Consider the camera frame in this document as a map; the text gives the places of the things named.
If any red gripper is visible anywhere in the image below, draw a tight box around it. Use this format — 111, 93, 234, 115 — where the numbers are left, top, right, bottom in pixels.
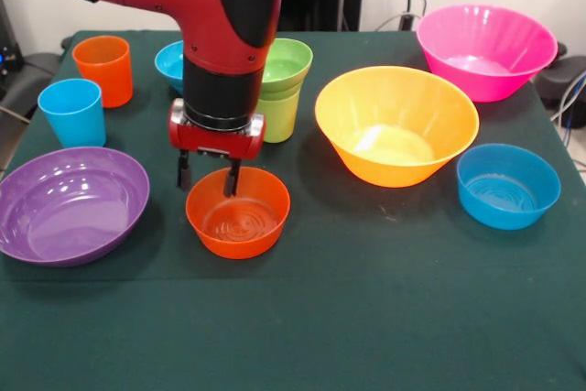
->
168, 98, 267, 199

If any orange round bowl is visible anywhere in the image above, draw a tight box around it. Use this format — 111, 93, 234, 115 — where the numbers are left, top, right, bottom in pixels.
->
185, 166, 292, 260

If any green stepped bowl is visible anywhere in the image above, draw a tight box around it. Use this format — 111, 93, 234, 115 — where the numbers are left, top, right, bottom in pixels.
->
259, 38, 314, 102

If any green plastic cup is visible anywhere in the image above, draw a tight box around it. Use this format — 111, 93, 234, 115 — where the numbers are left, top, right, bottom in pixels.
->
255, 91, 302, 144

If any light blue stepped bowl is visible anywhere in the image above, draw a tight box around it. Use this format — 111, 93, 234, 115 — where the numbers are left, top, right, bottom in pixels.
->
154, 40, 186, 94

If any orange plastic cup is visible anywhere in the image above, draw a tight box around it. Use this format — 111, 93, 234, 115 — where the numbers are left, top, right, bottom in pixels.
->
71, 35, 135, 110

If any blue plastic cup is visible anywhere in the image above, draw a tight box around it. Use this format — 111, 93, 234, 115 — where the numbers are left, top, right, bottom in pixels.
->
37, 78, 108, 149

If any large purple bowl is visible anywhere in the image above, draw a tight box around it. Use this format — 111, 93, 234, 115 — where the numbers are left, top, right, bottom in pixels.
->
0, 146, 151, 268

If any dark green tablecloth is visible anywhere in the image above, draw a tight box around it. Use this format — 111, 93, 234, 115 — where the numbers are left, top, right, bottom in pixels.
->
0, 29, 586, 391

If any large yellow-orange bowl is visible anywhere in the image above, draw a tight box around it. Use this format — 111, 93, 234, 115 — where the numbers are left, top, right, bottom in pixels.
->
314, 65, 481, 189

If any black computer case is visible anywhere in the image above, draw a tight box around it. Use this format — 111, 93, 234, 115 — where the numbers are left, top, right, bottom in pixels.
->
0, 0, 25, 100

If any blue round bowl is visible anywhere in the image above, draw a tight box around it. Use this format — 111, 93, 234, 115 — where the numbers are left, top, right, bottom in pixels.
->
456, 143, 562, 231

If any large pink bowl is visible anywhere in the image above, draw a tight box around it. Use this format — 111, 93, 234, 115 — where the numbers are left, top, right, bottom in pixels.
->
415, 3, 559, 103

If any black equipment base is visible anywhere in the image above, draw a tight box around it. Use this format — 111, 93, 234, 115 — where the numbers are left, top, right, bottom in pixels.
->
533, 40, 586, 111

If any white cable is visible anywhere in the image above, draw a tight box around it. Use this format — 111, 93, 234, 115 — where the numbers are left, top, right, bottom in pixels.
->
373, 12, 420, 31

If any grey cable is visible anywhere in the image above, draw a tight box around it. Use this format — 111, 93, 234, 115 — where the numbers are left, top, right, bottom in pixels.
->
548, 68, 586, 136

